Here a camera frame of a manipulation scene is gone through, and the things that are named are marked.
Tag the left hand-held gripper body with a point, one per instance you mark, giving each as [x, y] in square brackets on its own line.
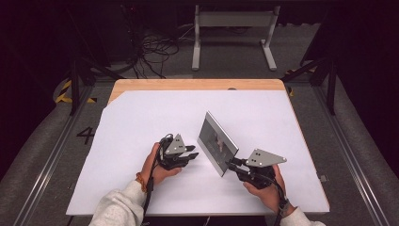
[174, 153]

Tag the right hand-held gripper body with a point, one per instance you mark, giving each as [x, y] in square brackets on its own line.
[260, 169]

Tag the rectangular mirror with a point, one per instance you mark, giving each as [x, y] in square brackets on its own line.
[218, 142]

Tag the person's left hand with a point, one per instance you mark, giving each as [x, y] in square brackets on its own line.
[156, 172]

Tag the person's right hand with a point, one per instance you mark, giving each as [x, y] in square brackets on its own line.
[269, 196]

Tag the wristwatch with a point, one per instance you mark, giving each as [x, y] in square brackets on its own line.
[284, 205]

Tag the white table sheet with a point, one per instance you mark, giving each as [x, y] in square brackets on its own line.
[141, 113]

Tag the person's dark clothing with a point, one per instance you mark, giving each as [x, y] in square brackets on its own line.
[194, 221]

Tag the black metal stand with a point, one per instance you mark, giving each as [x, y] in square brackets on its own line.
[74, 84]
[331, 84]

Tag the yellow and black floor tape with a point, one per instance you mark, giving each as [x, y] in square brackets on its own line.
[64, 92]

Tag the white metal stand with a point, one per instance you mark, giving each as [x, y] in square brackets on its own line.
[233, 19]

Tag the small grey bracket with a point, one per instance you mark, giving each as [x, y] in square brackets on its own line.
[322, 178]

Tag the metal floor rail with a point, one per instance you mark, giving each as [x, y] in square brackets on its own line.
[354, 163]
[50, 163]

